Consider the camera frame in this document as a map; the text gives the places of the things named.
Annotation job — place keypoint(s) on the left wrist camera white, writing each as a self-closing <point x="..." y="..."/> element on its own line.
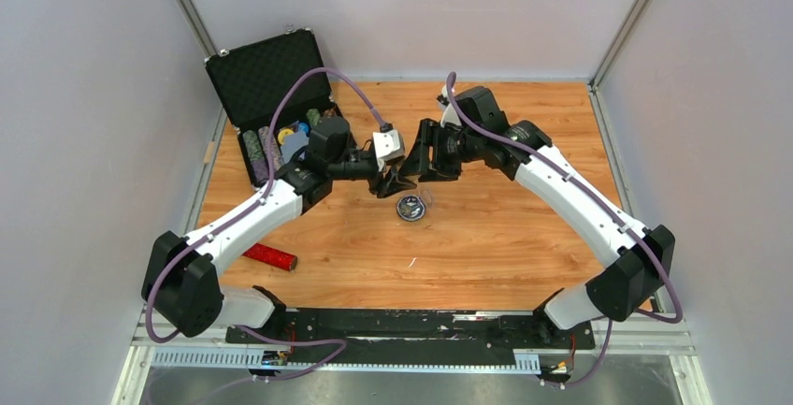
<point x="389" y="148"/>

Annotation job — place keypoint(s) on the red glitter tube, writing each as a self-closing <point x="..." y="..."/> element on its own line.
<point x="272" y="257"/>

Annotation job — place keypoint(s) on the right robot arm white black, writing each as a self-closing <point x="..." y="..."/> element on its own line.
<point x="635" y="258"/>

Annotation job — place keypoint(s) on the black poker chip case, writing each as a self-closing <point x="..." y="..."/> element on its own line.
<point x="252" y="80"/>

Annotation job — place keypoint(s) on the yellow dealer button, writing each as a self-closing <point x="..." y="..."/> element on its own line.
<point x="283" y="134"/>

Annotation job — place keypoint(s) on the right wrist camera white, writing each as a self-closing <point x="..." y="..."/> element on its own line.
<point x="449" y="115"/>

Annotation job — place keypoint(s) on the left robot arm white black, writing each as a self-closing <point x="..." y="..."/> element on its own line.
<point x="182" y="279"/>

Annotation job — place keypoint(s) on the purple chip stack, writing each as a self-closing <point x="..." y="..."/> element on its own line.
<point x="270" y="147"/>

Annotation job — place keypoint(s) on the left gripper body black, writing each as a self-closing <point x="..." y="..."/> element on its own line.
<point x="377" y="179"/>

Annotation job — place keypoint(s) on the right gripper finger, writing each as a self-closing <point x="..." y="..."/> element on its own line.
<point x="418" y="162"/>
<point x="441" y="169"/>

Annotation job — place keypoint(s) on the blue playing card deck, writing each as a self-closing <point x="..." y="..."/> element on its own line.
<point x="292" y="144"/>

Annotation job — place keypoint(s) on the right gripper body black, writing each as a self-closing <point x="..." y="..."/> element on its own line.
<point x="451" y="144"/>

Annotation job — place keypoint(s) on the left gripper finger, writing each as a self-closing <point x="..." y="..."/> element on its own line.
<point x="382" y="191"/>
<point x="392" y="177"/>

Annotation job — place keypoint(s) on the pink green chip stack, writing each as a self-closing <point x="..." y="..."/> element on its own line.
<point x="313" y="116"/>

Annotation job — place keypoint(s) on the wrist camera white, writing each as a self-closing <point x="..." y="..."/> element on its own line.
<point x="389" y="148"/>
<point x="449" y="115"/>

